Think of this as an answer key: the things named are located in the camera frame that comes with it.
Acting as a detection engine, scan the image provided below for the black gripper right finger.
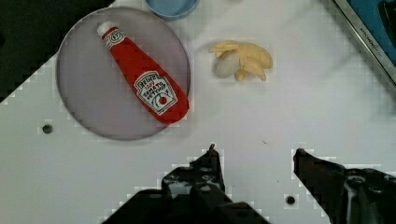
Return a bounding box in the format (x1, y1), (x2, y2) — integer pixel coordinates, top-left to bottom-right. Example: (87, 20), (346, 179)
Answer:
(293, 148), (396, 224)

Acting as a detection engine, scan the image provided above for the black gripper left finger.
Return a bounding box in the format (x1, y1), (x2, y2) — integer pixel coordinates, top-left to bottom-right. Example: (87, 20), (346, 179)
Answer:
(101, 146), (270, 224)

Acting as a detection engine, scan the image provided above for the red plush ketchup bottle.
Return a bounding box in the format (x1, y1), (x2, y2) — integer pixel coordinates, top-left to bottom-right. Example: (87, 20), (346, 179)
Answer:
(97, 21), (190, 125)

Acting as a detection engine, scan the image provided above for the grey round plate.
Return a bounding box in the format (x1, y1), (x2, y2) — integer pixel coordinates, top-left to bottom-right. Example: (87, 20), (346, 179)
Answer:
(56, 7), (191, 141)

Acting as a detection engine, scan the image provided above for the steel toaster oven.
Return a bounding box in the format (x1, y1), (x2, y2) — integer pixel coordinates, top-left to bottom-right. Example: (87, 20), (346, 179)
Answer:
(329, 0), (396, 84)

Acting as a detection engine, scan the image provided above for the blue bowl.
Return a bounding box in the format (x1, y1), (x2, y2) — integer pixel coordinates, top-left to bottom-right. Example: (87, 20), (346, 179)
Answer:
(144, 0), (200, 21)

